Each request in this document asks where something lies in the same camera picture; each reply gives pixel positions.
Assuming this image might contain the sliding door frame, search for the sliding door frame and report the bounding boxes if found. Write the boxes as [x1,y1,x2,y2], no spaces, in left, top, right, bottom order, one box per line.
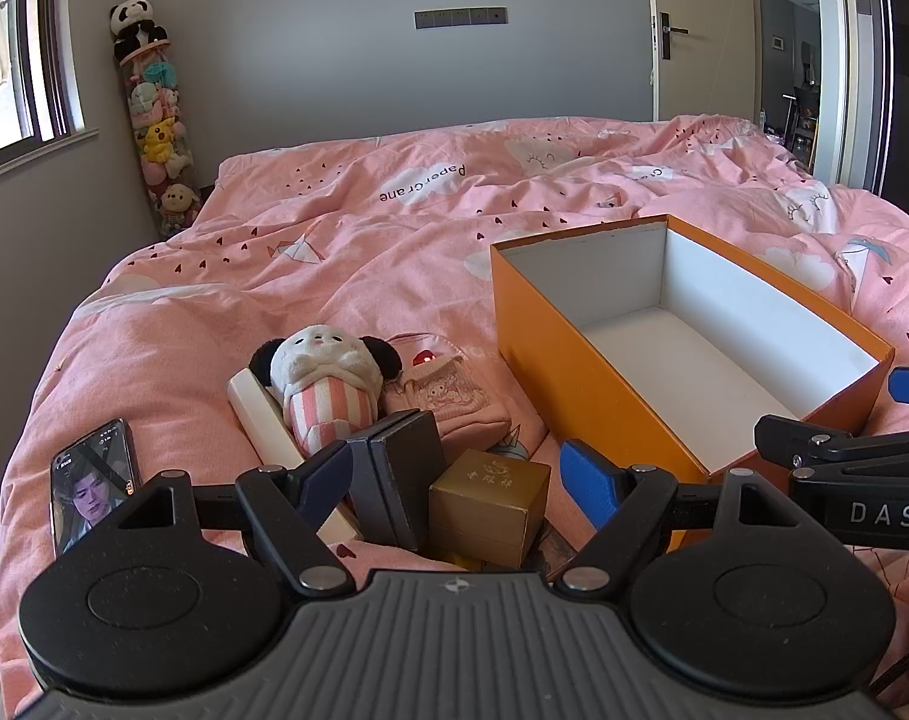
[821,0,896,188]

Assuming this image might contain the grey wall switch panel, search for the grey wall switch panel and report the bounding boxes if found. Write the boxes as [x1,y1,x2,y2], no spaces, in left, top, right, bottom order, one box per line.
[414,7,509,29]

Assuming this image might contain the smartphone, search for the smartphone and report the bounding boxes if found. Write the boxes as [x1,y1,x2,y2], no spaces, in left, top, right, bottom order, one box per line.
[49,418,140,560]

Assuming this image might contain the pink printed blanket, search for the pink printed blanket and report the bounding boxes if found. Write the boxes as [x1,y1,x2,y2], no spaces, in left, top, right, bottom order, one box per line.
[0,114,909,720]

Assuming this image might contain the door handle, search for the door handle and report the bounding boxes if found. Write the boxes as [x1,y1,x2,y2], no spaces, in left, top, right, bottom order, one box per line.
[653,13,689,61]

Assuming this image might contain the gold gift box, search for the gold gift box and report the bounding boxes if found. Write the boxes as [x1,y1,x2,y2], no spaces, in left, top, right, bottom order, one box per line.
[428,450,553,567]

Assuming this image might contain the black white panda plush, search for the black white panda plush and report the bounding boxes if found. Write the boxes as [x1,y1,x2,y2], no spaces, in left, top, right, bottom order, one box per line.
[109,0,170,61]

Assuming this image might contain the pink striped panda plush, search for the pink striped panda plush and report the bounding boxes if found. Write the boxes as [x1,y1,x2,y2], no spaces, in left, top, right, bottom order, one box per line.
[248,324,404,466]

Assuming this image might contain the dark picture card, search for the dark picture card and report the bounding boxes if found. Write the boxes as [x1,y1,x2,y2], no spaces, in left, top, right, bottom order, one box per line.
[533,521,579,578]

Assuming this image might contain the window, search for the window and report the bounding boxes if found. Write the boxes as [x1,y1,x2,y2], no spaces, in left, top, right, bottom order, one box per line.
[0,0,99,182]

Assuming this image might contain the white door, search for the white door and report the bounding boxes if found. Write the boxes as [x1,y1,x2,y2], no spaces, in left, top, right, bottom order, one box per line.
[645,0,763,122]

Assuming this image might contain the orange cardboard box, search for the orange cardboard box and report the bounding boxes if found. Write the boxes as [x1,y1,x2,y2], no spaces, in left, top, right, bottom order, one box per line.
[490,214,896,552]

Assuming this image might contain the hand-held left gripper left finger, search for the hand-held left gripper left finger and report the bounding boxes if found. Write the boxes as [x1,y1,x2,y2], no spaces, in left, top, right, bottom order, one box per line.
[116,441,355,599]

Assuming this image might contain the pink fabric pouch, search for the pink fabric pouch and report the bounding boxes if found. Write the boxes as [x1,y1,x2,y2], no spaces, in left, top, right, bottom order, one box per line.
[383,334,523,458]

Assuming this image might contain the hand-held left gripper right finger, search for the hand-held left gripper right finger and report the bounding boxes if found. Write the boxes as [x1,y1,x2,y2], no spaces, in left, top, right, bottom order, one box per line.
[553,440,796,597]

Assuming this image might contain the black gift box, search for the black gift box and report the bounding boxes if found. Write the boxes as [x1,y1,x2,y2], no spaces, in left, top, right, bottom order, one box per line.
[345,409,449,550]

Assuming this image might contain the clear tube of plush toys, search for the clear tube of plush toys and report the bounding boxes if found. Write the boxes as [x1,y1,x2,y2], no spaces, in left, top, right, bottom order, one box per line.
[116,45,200,237]

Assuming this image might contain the long cream box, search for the long cream box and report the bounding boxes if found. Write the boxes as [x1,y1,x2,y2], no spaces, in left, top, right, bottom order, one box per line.
[227,367,365,545]

